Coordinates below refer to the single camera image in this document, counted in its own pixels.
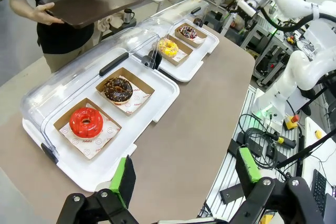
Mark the yellow emergency stop button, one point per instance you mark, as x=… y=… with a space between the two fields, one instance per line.
x=290 y=123

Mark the beige crumpled cloth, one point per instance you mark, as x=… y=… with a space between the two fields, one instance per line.
x=109 y=23

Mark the white printed paper liner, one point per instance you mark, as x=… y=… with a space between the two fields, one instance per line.
x=179 y=56
x=89 y=148
x=136 y=100
x=200 y=41

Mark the brown serving tray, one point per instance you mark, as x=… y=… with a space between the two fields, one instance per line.
x=92 y=1

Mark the red glazed donut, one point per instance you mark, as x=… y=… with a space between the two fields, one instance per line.
x=76 y=127

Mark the chocolate donut in cardboard tray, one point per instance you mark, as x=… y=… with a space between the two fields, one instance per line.
x=141 y=87

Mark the person's right hand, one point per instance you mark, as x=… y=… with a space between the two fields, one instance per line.
x=46 y=16

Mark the chocolate donut with nut sprinkles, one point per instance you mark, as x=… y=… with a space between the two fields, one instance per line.
x=110 y=94

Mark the black metal bracket plate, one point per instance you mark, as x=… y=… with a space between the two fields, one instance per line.
x=231 y=193

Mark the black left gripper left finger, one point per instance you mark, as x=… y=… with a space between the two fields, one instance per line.
x=123 y=182

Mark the person's right forearm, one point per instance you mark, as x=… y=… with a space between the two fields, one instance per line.
x=22 y=5

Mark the white display tray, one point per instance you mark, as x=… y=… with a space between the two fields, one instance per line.
x=147 y=119
x=207 y=43

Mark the black keyboard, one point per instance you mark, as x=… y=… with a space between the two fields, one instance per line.
x=319 y=192

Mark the purple donut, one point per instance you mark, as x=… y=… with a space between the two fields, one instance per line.
x=200 y=35

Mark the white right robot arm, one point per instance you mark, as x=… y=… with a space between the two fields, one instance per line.
x=296 y=72

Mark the dark donut with rainbow sprinkles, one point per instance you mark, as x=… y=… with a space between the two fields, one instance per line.
x=183 y=33

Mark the red donut in cardboard tray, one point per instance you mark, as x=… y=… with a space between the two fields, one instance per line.
x=61 y=121

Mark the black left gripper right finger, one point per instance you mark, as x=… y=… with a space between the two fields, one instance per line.
x=248 y=171

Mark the yellow donut with sprinkles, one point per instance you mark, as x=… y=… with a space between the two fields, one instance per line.
x=162 y=49

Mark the person in black shirt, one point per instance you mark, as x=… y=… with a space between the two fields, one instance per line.
x=60 y=37

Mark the steel travel mug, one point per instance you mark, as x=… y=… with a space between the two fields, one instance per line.
x=127 y=16

